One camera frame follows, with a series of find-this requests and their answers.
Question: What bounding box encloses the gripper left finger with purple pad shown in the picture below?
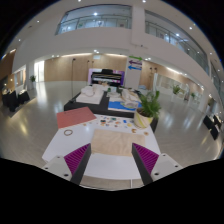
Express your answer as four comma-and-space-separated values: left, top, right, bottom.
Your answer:
43, 143, 91, 185

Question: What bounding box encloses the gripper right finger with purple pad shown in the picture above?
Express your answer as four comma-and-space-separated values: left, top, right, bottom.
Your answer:
132, 143, 182, 185

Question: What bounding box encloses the beige folded towel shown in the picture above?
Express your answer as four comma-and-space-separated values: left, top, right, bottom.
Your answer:
91, 129, 145, 156

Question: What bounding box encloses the red paper sheet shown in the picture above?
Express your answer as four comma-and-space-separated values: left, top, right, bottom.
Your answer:
56, 107, 96, 129

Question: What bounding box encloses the potted green plant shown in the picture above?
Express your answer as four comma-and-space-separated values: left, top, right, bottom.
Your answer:
134, 91, 161, 129

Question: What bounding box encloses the white cloth pile right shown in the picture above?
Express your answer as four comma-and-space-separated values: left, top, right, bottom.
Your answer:
121, 89, 138, 109

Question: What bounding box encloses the white cloth pile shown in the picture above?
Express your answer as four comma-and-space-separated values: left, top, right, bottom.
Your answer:
76, 86, 104, 104
121, 89, 138, 109

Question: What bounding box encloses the blue mat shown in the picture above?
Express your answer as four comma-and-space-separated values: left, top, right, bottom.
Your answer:
108, 101, 141, 112

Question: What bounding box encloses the white cloth pile left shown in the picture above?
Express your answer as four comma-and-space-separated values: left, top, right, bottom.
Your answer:
76, 86, 104, 104

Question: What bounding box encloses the black upright piano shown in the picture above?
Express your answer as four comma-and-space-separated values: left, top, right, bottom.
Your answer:
91, 72, 120, 86

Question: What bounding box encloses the white signpost with arrows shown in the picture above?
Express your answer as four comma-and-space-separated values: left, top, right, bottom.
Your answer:
125, 56, 142, 89

